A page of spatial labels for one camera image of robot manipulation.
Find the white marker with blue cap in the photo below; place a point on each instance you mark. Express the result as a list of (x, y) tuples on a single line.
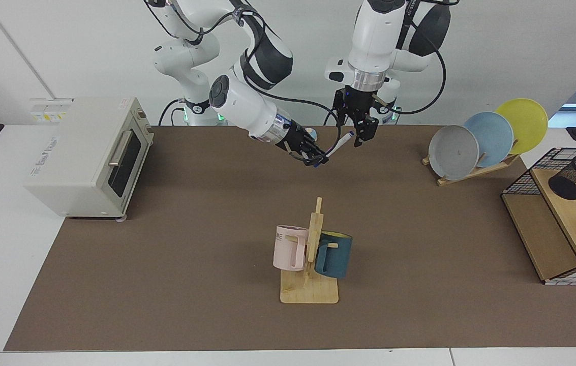
[(341, 144)]

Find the small blue round knob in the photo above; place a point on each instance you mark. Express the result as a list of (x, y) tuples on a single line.
[(311, 133)]

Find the grey plate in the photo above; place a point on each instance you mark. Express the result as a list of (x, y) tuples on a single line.
[(453, 152)]

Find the pink mug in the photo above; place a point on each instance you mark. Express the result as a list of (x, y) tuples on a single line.
[(288, 249)]

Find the dark teal mug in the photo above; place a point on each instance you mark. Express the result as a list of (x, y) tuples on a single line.
[(336, 256)]

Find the wooden plate rack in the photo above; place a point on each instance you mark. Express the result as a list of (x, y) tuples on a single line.
[(471, 175)]

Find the light blue plate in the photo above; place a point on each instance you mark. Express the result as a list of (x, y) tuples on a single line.
[(493, 134)]

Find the wooden cup stand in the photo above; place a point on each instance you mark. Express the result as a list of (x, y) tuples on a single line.
[(310, 292)]

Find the brown table cloth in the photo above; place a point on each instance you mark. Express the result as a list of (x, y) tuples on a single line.
[(216, 279)]

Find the yellow plate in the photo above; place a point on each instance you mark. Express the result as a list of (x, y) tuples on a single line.
[(526, 119)]

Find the pale toaster oven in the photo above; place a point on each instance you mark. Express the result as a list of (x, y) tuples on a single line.
[(74, 173)]

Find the white socket box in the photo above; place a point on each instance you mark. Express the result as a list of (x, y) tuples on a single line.
[(49, 109)]

